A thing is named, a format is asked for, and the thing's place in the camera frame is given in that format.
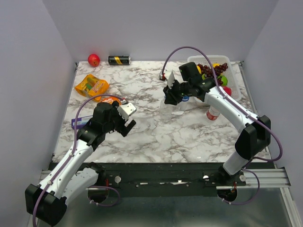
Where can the white fruit basket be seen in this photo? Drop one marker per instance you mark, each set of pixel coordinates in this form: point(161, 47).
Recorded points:
point(229, 74)

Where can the orange snack bag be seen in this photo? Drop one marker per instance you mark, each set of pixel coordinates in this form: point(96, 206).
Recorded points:
point(92, 86)

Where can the black gold can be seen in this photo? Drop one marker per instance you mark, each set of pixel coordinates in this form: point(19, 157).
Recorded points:
point(119, 60)

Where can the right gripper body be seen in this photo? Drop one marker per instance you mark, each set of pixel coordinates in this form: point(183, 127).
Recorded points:
point(176, 92)

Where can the red label plastic bottle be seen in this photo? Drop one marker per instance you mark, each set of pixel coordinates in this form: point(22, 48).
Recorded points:
point(212, 113)

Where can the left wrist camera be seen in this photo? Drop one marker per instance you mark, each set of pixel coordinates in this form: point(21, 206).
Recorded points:
point(126, 110)

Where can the purple toothpaste box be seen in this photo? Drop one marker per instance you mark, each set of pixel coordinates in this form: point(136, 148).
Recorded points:
point(81, 121)

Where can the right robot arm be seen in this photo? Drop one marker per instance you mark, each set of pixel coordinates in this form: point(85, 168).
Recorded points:
point(253, 130)

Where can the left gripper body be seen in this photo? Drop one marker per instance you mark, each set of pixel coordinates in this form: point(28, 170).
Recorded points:
point(117, 122)

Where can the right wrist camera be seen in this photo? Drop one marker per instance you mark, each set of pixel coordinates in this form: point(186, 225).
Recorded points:
point(169, 77)

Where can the orange razor box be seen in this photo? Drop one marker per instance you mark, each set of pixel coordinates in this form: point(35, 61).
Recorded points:
point(110, 99)

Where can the blue label plastic bottle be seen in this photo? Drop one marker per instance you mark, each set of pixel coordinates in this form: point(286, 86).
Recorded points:
point(185, 99)

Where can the red apple in basket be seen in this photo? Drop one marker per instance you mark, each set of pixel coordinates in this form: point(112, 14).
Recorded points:
point(227, 90)

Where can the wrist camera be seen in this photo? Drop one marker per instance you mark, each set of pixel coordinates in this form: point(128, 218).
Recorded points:
point(126, 110)
point(169, 77)

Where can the clear plastic bottle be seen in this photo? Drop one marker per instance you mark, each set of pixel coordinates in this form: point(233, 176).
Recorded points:
point(165, 111)

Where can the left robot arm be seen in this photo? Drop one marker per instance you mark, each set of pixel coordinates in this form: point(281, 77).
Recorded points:
point(48, 201)

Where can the green apple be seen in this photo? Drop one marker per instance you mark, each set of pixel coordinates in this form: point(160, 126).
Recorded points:
point(222, 80)

